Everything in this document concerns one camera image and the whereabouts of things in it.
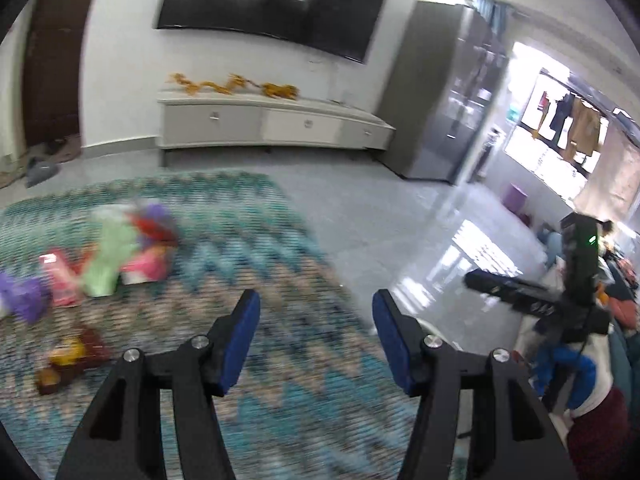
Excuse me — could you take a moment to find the brown yellow snack bag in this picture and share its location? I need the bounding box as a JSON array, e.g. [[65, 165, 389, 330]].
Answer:
[[35, 327, 111, 396]]

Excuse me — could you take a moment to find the purple plastic bag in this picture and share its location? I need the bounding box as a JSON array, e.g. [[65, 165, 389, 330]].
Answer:
[[0, 272, 50, 324]]

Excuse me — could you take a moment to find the red snack wrapper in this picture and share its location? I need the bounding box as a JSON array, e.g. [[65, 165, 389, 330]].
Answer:
[[120, 202, 179, 285]]

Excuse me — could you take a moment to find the pink snack wrapper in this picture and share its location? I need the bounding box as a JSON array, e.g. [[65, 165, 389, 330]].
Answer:
[[39, 249, 82, 308]]

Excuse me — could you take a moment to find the green paper sheet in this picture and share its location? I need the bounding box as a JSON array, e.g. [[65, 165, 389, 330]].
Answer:
[[80, 203, 139, 298]]

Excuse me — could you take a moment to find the right blue gloved hand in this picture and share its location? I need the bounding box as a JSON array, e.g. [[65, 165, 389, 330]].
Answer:
[[532, 334, 614, 418]]

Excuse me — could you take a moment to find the purple stool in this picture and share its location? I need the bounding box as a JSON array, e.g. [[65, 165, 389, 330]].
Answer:
[[501, 184, 527, 216]]

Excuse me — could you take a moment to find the zigzag patterned blanket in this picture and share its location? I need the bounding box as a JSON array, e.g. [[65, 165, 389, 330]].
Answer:
[[1, 172, 418, 479]]

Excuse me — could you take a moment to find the grey refrigerator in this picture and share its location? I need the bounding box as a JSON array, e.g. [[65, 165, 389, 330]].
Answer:
[[376, 1, 506, 184]]

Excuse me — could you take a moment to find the grey slipper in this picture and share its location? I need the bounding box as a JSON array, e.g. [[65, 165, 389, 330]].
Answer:
[[25, 157, 60, 188]]

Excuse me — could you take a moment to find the white TV cabinet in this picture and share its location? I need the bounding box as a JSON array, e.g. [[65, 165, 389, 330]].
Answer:
[[156, 90, 395, 165]]

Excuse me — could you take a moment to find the golden tiger figurine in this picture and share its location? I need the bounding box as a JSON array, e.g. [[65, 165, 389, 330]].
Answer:
[[260, 82, 299, 101]]

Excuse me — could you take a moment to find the dark brown door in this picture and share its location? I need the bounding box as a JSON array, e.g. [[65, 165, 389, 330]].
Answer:
[[22, 0, 92, 146]]

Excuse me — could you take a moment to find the golden dragon figurine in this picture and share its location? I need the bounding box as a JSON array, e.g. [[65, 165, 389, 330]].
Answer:
[[168, 73, 258, 96]]

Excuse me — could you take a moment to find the wall-mounted black television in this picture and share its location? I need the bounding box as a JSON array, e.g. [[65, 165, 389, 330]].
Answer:
[[156, 0, 385, 63]]

